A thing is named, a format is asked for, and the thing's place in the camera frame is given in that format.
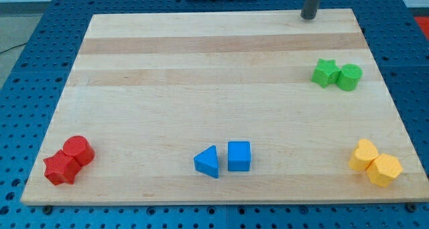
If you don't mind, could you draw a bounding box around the blue cube block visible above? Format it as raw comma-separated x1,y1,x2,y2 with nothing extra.
227,141,251,171

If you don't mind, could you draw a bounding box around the green star block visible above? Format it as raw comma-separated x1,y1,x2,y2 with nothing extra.
311,58,341,88

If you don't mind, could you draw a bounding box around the blue triangle block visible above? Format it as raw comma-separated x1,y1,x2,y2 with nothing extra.
194,145,219,179

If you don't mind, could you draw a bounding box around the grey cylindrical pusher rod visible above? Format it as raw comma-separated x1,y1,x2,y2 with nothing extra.
300,0,321,20

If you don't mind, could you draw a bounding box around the red cylinder block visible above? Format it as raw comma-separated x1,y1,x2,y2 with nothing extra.
63,135,95,166

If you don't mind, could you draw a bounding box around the black cable on floor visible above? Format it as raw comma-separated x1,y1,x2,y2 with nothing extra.
0,42,27,55

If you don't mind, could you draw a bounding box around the yellow hexagon block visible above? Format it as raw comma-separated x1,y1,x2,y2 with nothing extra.
366,153,404,187

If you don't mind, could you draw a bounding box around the green cylinder block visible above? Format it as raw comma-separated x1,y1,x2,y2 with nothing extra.
336,64,363,91

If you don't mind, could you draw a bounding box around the red star block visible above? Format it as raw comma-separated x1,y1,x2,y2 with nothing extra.
43,150,82,185

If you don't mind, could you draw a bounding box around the wooden board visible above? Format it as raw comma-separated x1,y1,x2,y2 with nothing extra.
21,9,428,206

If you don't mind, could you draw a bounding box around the yellow heart block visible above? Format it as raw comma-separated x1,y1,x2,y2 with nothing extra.
348,139,379,171

